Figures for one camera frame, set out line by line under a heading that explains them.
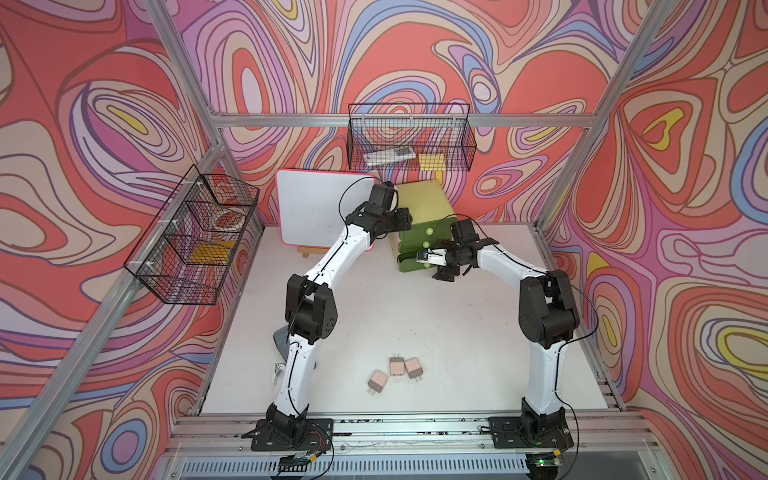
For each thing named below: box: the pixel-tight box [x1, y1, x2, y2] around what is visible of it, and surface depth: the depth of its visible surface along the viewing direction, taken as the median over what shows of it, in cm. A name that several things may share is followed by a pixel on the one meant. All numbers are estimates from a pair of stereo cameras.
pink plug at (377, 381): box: [367, 370, 389, 396], surface depth 82 cm
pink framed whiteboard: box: [276, 168, 376, 249], surface depth 106 cm
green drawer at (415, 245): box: [398, 239, 446, 253], surface depth 100 cm
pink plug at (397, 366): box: [389, 353, 405, 377], surface depth 85 cm
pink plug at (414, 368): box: [404, 357, 424, 382], surface depth 84 cm
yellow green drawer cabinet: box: [389, 180, 458, 273], surface depth 98 cm
